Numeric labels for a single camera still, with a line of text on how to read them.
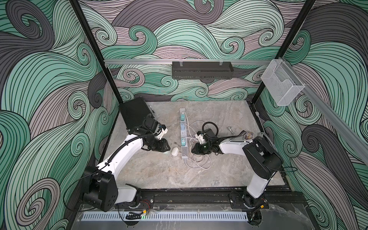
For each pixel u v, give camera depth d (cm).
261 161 47
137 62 194
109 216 70
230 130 101
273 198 75
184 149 90
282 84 81
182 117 101
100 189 40
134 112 108
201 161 86
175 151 89
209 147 74
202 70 95
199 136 87
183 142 88
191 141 93
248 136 98
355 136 52
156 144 69
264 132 107
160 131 71
